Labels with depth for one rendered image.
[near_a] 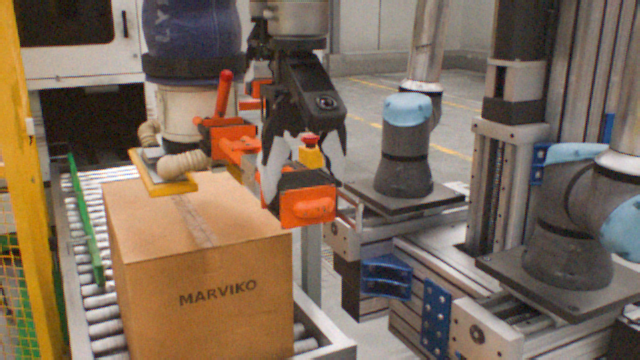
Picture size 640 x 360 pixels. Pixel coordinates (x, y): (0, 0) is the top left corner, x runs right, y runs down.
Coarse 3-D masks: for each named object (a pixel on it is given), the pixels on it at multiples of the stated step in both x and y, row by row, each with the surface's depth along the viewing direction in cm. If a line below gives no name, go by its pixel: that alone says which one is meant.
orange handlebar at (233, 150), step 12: (240, 108) 131; (252, 108) 132; (264, 108) 134; (192, 120) 115; (228, 144) 92; (240, 144) 92; (252, 144) 92; (228, 156) 92; (240, 156) 87; (288, 168) 80; (300, 204) 67; (312, 204) 67; (324, 204) 68; (300, 216) 68; (312, 216) 67
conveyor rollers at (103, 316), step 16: (64, 176) 308; (80, 176) 305; (96, 176) 307; (112, 176) 305; (128, 176) 307; (64, 192) 284; (96, 192) 283; (96, 208) 260; (80, 224) 241; (96, 224) 243; (80, 256) 210; (80, 272) 201; (112, 272) 198; (96, 288) 188; (112, 288) 190; (96, 304) 180; (112, 304) 182; (96, 320) 172; (112, 320) 174; (96, 336) 164; (112, 336) 160; (304, 336) 166; (96, 352) 156; (112, 352) 158; (128, 352) 153; (304, 352) 156
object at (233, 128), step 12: (204, 120) 103; (216, 120) 104; (228, 120) 105; (240, 120) 106; (204, 132) 98; (216, 132) 97; (228, 132) 98; (240, 132) 99; (252, 132) 100; (204, 144) 100; (216, 144) 97; (216, 156) 98
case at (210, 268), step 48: (144, 192) 161; (240, 192) 161; (144, 240) 129; (192, 240) 129; (240, 240) 129; (288, 240) 134; (144, 288) 122; (192, 288) 127; (240, 288) 133; (288, 288) 139; (144, 336) 125; (192, 336) 131; (240, 336) 137; (288, 336) 143
